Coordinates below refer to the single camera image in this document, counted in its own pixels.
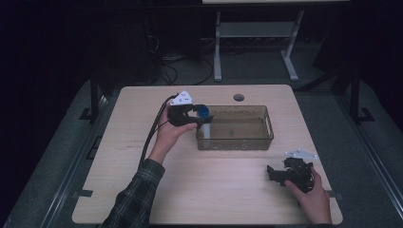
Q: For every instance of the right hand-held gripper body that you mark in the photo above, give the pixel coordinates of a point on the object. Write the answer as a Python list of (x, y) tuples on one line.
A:
[(299, 174)]

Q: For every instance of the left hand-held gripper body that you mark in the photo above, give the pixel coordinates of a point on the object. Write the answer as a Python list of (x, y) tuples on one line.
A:
[(179, 114)]

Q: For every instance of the white shampoo bottle blue cap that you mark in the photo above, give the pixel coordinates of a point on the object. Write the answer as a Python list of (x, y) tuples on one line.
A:
[(202, 111)]

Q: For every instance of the brown transparent plastic bin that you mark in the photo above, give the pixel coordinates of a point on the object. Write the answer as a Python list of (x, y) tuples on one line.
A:
[(237, 142)]

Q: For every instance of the person's left hand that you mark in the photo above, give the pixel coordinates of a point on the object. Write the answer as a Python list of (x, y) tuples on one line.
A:
[(169, 136)]

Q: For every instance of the person's right hand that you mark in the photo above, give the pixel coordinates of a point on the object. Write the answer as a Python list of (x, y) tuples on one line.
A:
[(315, 204)]

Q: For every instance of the black metal stand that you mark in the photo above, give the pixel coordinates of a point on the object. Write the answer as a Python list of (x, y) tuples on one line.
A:
[(94, 95), (355, 95)]

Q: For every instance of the white metal-legged desk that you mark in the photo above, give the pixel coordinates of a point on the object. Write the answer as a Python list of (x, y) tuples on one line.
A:
[(253, 30)]

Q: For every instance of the metal floor rail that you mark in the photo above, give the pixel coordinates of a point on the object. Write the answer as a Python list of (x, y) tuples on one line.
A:
[(374, 158), (68, 177)]

